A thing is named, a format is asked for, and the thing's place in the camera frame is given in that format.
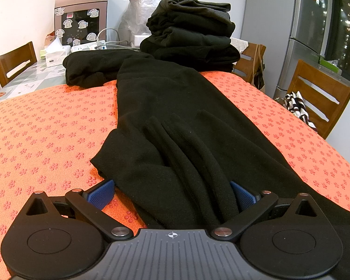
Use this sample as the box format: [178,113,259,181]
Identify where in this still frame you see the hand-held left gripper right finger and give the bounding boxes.
[210,180,316,238]

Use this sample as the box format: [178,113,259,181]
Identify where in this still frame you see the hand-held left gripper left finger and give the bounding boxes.
[26,179,133,240]

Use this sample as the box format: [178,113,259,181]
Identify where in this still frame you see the black pants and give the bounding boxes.
[90,58,350,230]

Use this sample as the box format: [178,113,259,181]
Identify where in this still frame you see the stack of folded black clothes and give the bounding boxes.
[140,0,241,74]

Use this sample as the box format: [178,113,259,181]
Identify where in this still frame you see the orange dotted mat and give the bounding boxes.
[0,70,350,280]

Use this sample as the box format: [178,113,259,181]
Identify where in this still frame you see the black white striped cloth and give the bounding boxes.
[282,91,317,129]

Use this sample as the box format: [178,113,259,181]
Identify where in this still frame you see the folded black garment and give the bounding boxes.
[62,51,154,88]

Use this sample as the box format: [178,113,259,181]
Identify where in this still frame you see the wooden chair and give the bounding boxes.
[231,42,266,91]
[285,59,350,140]
[0,41,38,88]

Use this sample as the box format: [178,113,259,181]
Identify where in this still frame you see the grey patterned tablecloth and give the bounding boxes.
[0,58,72,103]

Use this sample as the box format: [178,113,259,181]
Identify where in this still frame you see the white tissue box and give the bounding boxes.
[44,37,72,67]

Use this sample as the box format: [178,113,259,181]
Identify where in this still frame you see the white power strip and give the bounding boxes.
[71,41,107,53]

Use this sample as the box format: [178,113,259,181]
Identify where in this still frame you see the white checked cloth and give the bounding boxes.
[230,37,250,55]

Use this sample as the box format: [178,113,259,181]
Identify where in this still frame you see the white adapter box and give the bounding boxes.
[133,34,153,48]

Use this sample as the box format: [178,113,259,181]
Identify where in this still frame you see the silver refrigerator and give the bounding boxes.
[272,0,340,100]

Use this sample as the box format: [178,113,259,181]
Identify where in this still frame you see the water dispenser with stickers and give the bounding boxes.
[54,0,109,48]

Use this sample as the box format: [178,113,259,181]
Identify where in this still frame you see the clear plastic bag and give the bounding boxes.
[121,0,171,44]

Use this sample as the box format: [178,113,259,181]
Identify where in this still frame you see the white cable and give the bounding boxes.
[97,28,136,48]

